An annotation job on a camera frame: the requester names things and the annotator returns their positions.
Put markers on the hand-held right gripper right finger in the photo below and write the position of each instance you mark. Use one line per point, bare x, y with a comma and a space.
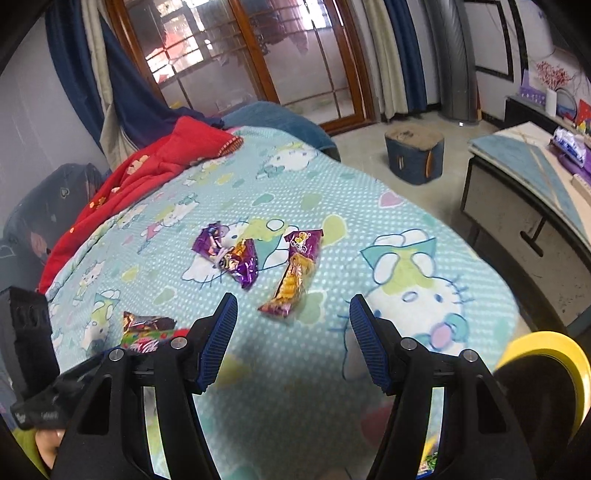
367, 341

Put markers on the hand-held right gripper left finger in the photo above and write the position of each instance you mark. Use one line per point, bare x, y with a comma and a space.
219, 341

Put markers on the purple yellow snack packet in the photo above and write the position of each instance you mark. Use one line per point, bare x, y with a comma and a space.
293, 277

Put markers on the brown snack wrapper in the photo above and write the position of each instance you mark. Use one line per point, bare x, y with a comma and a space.
147, 321

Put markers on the green and red snack wrapper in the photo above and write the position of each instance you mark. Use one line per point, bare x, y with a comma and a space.
143, 344

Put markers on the purple and orange snack wrapper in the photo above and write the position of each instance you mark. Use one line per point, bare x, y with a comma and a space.
244, 265

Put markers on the grey heart print pillow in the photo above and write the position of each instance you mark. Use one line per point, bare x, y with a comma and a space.
41, 207

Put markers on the cat print blanket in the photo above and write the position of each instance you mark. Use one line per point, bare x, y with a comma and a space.
323, 207

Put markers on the yellow tape roll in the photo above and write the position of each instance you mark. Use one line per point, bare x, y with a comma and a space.
545, 341

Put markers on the red flower blanket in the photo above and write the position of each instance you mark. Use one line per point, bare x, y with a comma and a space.
152, 170

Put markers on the blue stool with wooden top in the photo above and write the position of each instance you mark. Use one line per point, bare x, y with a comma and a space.
413, 159

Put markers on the marble top coffee table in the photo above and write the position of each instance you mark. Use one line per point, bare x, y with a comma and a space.
503, 207

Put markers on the blue fleece blanket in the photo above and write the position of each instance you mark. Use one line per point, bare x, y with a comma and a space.
277, 120

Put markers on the navy and beige curtain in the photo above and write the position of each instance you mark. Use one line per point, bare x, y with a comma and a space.
401, 55
134, 115

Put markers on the purple plastic basket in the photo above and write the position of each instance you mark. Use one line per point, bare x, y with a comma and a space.
572, 161

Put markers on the black television stand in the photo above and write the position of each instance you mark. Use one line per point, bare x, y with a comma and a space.
517, 110

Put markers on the silver tower air conditioner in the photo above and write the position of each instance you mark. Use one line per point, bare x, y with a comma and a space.
455, 69

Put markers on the tissue pack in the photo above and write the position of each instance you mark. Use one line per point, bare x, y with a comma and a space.
570, 138

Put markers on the wooden framed glass door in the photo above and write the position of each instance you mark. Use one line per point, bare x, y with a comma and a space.
277, 60

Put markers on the purple box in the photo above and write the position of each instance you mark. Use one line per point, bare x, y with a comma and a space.
531, 92

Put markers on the white vase with red flowers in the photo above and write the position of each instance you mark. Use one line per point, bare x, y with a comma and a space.
551, 104

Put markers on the round blue plate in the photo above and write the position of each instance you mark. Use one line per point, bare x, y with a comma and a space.
567, 108

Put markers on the red picture card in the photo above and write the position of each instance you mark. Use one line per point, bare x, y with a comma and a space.
584, 115

